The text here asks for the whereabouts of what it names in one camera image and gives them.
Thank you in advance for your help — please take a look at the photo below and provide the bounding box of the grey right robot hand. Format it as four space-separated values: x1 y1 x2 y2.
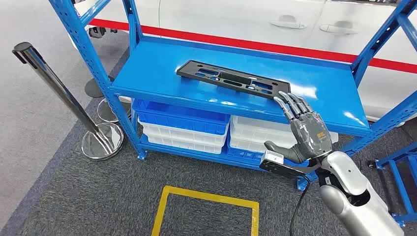
264 91 333 165

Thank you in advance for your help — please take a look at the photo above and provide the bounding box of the long black plastic part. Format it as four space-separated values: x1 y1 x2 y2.
176 59 291 100

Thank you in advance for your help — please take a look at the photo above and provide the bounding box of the blue metal shelf rack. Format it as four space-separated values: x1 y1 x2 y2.
49 0 417 192

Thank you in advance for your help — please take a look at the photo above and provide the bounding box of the yellow floor tape square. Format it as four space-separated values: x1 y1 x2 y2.
150 185 260 236

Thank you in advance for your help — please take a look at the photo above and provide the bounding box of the red barrier belt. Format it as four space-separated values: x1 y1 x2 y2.
89 18 417 75

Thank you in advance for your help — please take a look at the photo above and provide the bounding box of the white car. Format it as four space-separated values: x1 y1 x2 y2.
70 0 417 123

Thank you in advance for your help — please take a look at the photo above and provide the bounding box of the chrome stanchion base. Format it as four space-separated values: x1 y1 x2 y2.
97 97 132 124

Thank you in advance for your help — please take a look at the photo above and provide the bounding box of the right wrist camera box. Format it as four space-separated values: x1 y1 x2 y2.
259 150 322 180

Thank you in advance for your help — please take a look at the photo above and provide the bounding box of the black camera cable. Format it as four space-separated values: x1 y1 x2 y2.
288 175 312 236

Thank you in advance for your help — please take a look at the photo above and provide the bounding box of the blue metal rack frame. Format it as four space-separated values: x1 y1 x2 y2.
368 142 417 228

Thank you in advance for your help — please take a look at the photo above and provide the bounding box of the chrome stanchion post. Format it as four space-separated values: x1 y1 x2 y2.
12 41 125 161

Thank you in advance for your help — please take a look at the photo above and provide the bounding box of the stanchion post with dark base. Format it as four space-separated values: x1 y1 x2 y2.
85 76 115 99

